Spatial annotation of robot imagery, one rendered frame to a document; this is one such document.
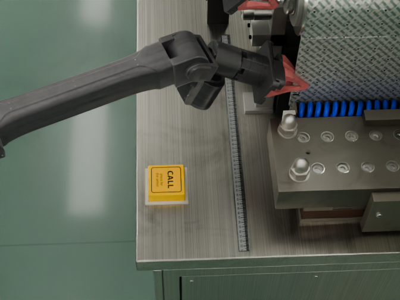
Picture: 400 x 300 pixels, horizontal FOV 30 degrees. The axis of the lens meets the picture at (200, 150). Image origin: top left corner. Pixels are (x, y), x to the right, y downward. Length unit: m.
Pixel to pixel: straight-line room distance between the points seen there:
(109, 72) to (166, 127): 0.34
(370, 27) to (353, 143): 0.22
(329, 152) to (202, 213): 0.27
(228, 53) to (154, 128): 0.31
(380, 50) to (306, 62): 0.13
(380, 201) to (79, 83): 0.55
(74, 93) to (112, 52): 1.69
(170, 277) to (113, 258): 0.97
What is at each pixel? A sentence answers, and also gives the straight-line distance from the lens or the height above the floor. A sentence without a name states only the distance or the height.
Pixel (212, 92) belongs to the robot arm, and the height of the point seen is 1.11.
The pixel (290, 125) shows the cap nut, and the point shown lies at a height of 1.06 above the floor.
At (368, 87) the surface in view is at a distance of 1.42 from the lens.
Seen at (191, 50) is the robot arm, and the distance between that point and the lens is 1.24.
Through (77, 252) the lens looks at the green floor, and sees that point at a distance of 2.42.
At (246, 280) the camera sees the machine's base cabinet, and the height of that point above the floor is 0.80.
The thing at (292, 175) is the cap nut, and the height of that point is 1.04.
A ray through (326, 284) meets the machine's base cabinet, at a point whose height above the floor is 0.76.
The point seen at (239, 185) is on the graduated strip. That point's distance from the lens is 1.46.
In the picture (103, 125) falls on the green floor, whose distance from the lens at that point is 2.67.
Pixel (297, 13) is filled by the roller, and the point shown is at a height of 1.26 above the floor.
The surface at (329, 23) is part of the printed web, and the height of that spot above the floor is 1.24.
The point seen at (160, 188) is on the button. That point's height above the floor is 0.92.
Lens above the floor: 2.13
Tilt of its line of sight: 55 degrees down
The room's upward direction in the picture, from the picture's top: 1 degrees clockwise
